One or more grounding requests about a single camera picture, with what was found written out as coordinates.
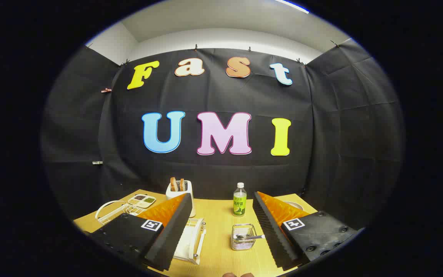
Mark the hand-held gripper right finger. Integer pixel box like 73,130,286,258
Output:
252,191,359,272

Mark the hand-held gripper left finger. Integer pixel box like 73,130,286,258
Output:
91,192,193,272

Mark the white wire dish rack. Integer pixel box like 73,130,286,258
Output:
95,200,207,265

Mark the metal wire basket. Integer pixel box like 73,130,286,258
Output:
231,224,257,251

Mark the white toaster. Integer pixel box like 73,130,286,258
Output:
166,180,197,218

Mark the green label drink bottle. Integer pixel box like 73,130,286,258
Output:
233,182,247,217

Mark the white divided condiment tray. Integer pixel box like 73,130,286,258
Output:
128,194,156,209

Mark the black backdrop cloth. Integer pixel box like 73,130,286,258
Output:
41,38,405,231

